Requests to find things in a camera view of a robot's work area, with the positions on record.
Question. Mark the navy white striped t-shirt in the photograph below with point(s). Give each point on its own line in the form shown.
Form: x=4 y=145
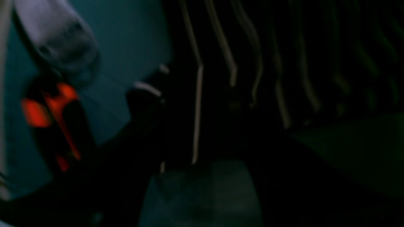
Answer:
x=248 y=70

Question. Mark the teal tablecloth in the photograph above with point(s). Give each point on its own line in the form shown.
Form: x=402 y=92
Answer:
x=133 y=40

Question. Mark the orange black utility knife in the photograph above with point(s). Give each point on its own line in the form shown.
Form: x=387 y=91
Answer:
x=57 y=119

